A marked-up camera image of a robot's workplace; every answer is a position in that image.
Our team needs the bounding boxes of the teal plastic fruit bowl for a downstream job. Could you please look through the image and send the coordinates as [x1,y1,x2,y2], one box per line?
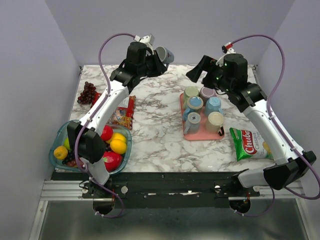
[48,122,132,175]

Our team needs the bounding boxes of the yellow lemon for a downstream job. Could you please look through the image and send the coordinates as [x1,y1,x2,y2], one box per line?
[106,132,127,144]
[110,139,127,155]

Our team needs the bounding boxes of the red candy bag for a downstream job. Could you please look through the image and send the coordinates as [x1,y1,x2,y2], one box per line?
[106,95,136,130]

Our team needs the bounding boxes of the red dragon fruit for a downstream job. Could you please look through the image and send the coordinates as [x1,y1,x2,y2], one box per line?
[103,151,123,172]

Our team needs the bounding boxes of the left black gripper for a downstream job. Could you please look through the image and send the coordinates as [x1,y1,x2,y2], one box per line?
[137,50,168,78]

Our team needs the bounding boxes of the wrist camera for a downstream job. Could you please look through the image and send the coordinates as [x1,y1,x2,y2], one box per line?
[221,42,236,56]
[134,34,155,49]

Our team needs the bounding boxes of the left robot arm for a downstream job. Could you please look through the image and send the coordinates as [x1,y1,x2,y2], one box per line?
[67,40,168,198]

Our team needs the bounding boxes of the orange fruit in bowl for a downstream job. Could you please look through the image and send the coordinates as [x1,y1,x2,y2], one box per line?
[53,145,68,160]

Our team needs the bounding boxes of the red apple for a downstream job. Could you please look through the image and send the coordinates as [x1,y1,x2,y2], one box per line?
[100,125,114,142]

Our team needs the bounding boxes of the green fruit in bowl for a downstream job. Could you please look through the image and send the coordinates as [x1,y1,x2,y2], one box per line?
[63,137,70,151]

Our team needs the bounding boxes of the cream mug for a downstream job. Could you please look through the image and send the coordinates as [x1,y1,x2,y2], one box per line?
[205,111,225,137]

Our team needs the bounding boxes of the yellow lemon lower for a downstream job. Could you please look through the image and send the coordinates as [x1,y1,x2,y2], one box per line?
[110,139,127,155]

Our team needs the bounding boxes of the grey-blue mug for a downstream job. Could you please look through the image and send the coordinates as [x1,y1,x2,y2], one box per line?
[183,112,201,135]

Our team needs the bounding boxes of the purple mug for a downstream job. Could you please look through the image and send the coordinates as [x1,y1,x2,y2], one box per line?
[199,86,216,106]

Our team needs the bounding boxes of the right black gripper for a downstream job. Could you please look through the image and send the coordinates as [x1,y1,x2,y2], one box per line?
[185,54,232,93]

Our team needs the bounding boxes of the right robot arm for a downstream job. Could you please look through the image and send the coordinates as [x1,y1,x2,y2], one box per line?
[186,53,317,196]

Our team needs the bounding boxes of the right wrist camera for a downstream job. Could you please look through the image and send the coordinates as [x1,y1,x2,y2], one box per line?
[221,42,236,56]

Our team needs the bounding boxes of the purple grapes in bowl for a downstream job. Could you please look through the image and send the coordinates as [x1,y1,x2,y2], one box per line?
[62,150,78,168]

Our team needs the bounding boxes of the blue butterfly mug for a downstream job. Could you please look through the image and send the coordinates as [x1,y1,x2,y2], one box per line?
[182,96,204,121]

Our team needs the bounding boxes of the dark grapes on table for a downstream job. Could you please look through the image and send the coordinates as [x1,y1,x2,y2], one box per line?
[77,81,96,105]

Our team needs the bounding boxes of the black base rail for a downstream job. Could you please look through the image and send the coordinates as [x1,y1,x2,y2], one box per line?
[51,168,261,210]

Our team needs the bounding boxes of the light blue faceted mug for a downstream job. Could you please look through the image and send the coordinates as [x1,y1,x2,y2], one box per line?
[204,96,224,117]

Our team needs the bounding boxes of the dark blue-grey mug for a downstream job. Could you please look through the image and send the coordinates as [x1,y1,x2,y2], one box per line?
[155,46,175,64]

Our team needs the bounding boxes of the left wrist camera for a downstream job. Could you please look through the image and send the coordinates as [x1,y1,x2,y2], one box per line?
[134,34,155,49]

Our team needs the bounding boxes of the light green mug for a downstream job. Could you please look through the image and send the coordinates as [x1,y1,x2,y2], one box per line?
[182,86,199,110]

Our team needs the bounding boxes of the pink tray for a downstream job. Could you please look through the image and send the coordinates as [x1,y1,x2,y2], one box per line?
[179,92,225,141]

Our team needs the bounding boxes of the yellow lemon upper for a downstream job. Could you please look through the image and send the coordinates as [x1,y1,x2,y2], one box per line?
[106,132,127,144]

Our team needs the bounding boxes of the green cassava chips bag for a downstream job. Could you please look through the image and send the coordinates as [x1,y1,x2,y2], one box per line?
[229,127,273,161]

